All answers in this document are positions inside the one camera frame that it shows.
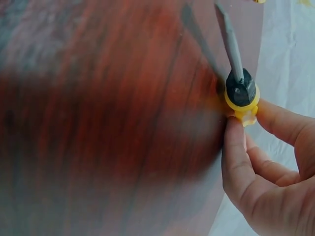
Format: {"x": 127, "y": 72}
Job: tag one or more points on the person's right hand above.
{"x": 278, "y": 206}

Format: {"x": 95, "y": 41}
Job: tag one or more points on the person's right thumb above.
{"x": 285, "y": 125}

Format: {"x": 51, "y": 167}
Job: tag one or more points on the yellow and black screwdriver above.
{"x": 240, "y": 91}

